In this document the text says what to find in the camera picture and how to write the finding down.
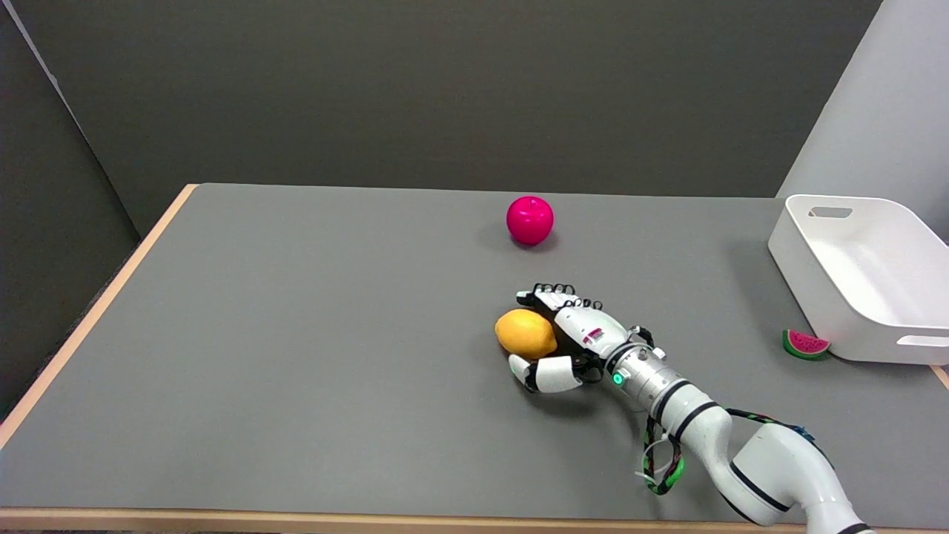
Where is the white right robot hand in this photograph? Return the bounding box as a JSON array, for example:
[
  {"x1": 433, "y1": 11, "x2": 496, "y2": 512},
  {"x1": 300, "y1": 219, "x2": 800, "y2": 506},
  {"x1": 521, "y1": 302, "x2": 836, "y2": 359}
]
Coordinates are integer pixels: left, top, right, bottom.
[{"x1": 508, "y1": 283, "x2": 647, "y2": 394}]

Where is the yellow lemon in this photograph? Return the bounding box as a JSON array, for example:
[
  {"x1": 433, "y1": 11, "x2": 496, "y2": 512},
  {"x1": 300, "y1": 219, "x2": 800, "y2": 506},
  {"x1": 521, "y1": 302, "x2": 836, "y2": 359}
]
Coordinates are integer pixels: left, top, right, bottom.
[{"x1": 495, "y1": 309, "x2": 558, "y2": 360}]

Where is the red apple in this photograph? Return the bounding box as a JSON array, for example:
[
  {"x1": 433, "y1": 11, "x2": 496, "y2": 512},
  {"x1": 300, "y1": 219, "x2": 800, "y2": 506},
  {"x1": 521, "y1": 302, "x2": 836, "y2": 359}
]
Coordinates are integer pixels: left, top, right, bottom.
[{"x1": 506, "y1": 196, "x2": 555, "y2": 246}]

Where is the watermelon slice toy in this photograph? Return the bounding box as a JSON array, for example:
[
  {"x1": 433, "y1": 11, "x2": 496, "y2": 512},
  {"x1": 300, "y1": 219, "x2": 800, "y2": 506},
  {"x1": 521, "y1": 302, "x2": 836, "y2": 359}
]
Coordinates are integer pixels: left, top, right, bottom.
[{"x1": 782, "y1": 329, "x2": 831, "y2": 362}]

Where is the white plastic bin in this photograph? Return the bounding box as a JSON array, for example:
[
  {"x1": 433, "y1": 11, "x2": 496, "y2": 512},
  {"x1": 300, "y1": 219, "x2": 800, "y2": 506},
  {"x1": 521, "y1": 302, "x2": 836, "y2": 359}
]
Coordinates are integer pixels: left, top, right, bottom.
[{"x1": 768, "y1": 194, "x2": 949, "y2": 366}]

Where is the green black braided cable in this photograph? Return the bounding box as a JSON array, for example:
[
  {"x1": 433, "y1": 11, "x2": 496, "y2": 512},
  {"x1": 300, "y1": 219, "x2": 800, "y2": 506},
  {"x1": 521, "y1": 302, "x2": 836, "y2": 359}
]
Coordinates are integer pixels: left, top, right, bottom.
[{"x1": 641, "y1": 415, "x2": 686, "y2": 496}]

